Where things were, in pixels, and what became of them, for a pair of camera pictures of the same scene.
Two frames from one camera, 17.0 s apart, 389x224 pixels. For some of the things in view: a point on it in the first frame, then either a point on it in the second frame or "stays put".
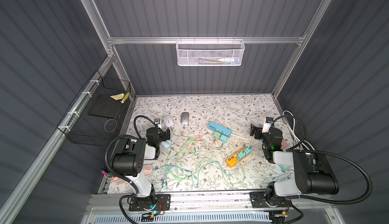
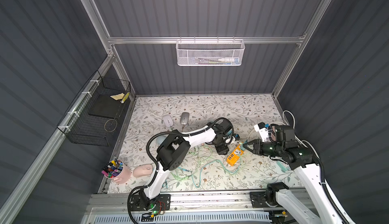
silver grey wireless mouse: [185, 118] stays put
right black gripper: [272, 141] -> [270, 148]
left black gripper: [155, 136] -> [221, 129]
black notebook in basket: [106, 106] stays put
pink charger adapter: [147, 169] stays put
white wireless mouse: [168, 120] stays put
